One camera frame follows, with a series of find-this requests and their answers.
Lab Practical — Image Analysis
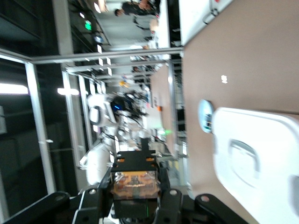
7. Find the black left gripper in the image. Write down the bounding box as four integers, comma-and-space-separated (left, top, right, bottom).
111, 96, 134, 116

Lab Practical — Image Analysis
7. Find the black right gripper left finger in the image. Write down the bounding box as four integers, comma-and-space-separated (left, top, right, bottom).
0, 169, 115, 224

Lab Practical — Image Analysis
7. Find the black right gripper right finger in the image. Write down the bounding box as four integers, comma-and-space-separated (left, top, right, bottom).
154, 168, 248, 224

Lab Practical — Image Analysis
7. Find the brown background table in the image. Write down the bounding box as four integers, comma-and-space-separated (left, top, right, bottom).
150, 64, 176, 150

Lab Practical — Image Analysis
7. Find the light blue round plate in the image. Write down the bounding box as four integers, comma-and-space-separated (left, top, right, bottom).
197, 98, 214, 134

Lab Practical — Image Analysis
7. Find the person in dark shirt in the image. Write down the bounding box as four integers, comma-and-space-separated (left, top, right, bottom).
114, 1, 143, 24
139, 0, 162, 17

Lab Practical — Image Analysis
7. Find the white panel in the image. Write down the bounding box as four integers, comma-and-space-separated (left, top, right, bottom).
178, 0, 234, 46

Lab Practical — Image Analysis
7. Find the aluminium frame beam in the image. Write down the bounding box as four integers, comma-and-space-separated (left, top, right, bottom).
30, 46, 184, 65

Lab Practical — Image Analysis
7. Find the white lunch box grey handle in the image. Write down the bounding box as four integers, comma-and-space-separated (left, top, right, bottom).
211, 106, 299, 224

